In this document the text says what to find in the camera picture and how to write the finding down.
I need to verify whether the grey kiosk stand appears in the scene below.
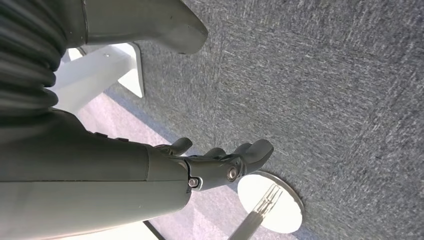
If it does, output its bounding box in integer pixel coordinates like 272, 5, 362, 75
49, 42, 146, 115

